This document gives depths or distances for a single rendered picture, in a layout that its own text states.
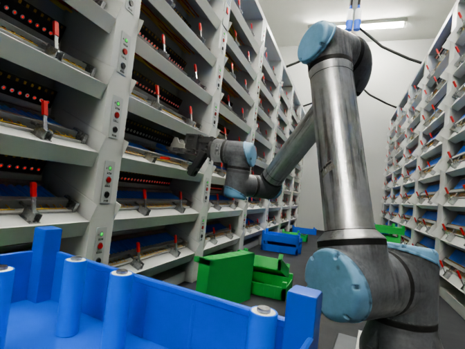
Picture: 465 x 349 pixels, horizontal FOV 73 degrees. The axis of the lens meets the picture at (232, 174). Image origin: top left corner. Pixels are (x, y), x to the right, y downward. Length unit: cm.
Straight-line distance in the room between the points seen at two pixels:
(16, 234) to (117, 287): 58
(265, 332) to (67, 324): 18
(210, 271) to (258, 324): 98
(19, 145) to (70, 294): 54
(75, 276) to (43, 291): 10
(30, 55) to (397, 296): 92
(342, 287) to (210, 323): 46
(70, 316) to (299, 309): 19
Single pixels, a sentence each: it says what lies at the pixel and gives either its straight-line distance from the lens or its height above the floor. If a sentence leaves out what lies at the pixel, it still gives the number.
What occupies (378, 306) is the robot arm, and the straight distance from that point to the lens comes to 74.
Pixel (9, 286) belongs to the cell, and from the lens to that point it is 29.
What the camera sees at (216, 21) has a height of 127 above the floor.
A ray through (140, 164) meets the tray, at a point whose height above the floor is 51.
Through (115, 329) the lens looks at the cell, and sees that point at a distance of 28.
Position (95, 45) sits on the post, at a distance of 106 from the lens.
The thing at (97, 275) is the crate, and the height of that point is 36.
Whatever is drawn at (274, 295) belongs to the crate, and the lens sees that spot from 151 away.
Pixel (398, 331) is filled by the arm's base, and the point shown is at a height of 18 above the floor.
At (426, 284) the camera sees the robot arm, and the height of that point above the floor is 30.
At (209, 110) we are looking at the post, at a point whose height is 84.
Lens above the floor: 46
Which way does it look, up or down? 3 degrees up
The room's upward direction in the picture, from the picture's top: 6 degrees clockwise
